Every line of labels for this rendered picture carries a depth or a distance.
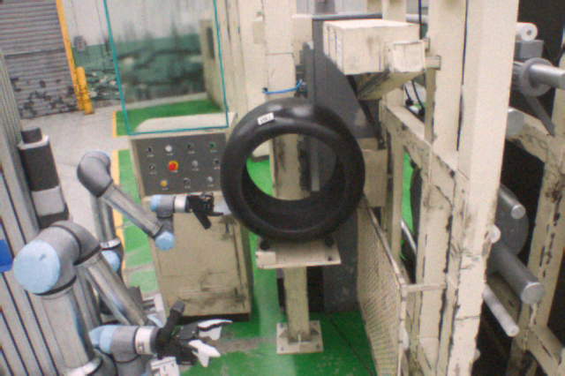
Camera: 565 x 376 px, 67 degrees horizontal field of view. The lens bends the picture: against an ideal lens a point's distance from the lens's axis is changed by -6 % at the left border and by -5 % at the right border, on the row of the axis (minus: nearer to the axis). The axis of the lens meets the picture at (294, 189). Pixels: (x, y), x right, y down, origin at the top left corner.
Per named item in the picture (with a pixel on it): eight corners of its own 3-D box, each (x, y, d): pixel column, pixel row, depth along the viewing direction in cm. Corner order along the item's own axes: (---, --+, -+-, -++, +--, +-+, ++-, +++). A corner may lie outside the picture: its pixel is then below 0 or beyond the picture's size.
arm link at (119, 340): (114, 342, 124) (107, 318, 121) (149, 342, 124) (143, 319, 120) (101, 361, 117) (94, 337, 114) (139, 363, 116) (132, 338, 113)
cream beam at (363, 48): (322, 56, 195) (321, 21, 190) (379, 53, 196) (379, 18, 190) (341, 76, 139) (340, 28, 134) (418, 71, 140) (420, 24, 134)
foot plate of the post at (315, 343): (276, 324, 278) (276, 319, 276) (319, 321, 278) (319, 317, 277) (277, 355, 253) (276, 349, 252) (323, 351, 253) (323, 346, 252)
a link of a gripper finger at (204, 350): (222, 370, 110) (199, 356, 116) (219, 350, 108) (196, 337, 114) (213, 376, 108) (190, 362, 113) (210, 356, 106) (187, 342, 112)
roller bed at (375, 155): (350, 192, 237) (350, 139, 226) (378, 191, 237) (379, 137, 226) (357, 208, 219) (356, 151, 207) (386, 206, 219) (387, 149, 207)
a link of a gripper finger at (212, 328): (229, 332, 127) (199, 342, 122) (227, 314, 125) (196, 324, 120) (233, 337, 124) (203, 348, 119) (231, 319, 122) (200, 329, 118)
